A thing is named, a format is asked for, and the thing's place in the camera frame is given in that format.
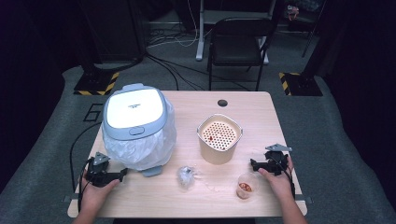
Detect black floor cables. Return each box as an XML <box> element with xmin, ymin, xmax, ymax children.
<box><xmin>143</xmin><ymin>51</ymin><xmax>251</xmax><ymax>91</ymax></box>

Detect small reddish object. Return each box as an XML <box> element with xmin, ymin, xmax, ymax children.
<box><xmin>286</xmin><ymin>4</ymin><xmax>301</xmax><ymax>22</ymax></box>

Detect white floor cable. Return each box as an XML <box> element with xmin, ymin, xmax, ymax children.
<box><xmin>146</xmin><ymin>0</ymin><xmax>201</xmax><ymax>49</ymax></box>

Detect clear plastic cup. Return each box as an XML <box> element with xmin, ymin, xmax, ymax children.
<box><xmin>235</xmin><ymin>172</ymin><xmax>261</xmax><ymax>200</ymax></box>

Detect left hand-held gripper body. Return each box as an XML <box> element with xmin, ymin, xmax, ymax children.
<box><xmin>85</xmin><ymin>151</ymin><xmax>123</xmax><ymax>189</ymax></box>

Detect black stand base striped edge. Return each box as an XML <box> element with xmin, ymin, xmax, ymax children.
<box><xmin>278</xmin><ymin>72</ymin><xmax>324</xmax><ymax>97</ymax></box>
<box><xmin>73</xmin><ymin>71</ymin><xmax>120</xmax><ymax>96</ymax></box>

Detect black cable beside table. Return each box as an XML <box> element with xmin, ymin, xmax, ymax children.
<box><xmin>69</xmin><ymin>121</ymin><xmax>103</xmax><ymax>193</ymax></box>

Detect white and grey pedal trash can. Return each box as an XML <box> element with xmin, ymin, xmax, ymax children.
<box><xmin>101</xmin><ymin>82</ymin><xmax>177</xmax><ymax>178</ymax></box>

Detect clear plastic wrap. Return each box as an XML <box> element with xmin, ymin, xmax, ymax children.
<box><xmin>177</xmin><ymin>165</ymin><xmax>197</xmax><ymax>189</ymax></box>

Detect person's left hand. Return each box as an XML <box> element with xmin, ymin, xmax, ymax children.
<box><xmin>78</xmin><ymin>174</ymin><xmax>120</xmax><ymax>213</ymax></box>

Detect right hand-held gripper cable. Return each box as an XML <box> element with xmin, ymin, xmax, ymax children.
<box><xmin>269</xmin><ymin>154</ymin><xmax>296</xmax><ymax>200</ymax></box>

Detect black folding chair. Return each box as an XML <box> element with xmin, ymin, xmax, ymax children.
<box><xmin>206</xmin><ymin>17</ymin><xmax>274</xmax><ymax>91</ymax></box>

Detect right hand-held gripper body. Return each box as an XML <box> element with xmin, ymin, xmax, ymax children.
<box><xmin>263</xmin><ymin>143</ymin><xmax>293</xmax><ymax>176</ymax></box>

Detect white desk frame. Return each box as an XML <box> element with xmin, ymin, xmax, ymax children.
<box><xmin>195</xmin><ymin>0</ymin><xmax>276</xmax><ymax>65</ymax></box>

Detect hand-held gripper cable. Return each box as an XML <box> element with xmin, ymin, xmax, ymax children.
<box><xmin>269</xmin><ymin>154</ymin><xmax>296</xmax><ymax>200</ymax></box>
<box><xmin>77</xmin><ymin>158</ymin><xmax>94</xmax><ymax>213</ymax></box>

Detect left hand-held gripper cable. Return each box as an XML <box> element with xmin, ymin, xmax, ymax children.
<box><xmin>77</xmin><ymin>158</ymin><xmax>94</xmax><ymax>213</ymax></box>

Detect beige perforated strainer container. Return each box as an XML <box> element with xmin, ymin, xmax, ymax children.
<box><xmin>196</xmin><ymin>113</ymin><xmax>244</xmax><ymax>165</ymax></box>

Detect white plastic trash bag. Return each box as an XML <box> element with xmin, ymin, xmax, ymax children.
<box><xmin>101</xmin><ymin>99</ymin><xmax>177</xmax><ymax>172</ymax></box>

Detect black cabinet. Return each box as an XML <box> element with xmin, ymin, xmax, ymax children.
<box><xmin>90</xmin><ymin>0</ymin><xmax>147</xmax><ymax>63</ymax></box>

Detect person's right hand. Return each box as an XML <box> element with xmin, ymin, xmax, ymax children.
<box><xmin>258</xmin><ymin>157</ymin><xmax>295</xmax><ymax>203</ymax></box>

